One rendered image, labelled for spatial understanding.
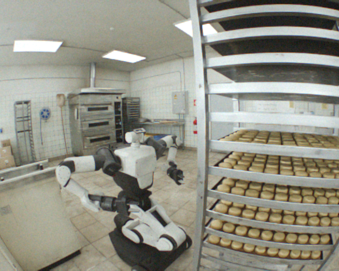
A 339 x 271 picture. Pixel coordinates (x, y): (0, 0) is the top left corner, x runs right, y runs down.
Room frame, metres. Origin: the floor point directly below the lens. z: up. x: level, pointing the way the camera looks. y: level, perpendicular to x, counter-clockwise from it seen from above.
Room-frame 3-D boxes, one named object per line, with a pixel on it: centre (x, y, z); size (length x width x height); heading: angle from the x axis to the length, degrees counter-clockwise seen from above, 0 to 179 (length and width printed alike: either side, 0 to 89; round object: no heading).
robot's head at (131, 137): (1.06, 0.22, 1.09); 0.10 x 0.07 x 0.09; 143
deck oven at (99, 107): (4.91, 2.24, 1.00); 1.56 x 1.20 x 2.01; 143
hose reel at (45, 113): (3.96, 3.62, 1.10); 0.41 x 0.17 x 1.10; 143
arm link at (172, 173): (1.21, -0.04, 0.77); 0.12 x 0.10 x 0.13; 23
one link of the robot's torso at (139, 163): (1.10, 0.27, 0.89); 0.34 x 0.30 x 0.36; 143
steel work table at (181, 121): (5.58, 0.48, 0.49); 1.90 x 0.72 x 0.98; 53
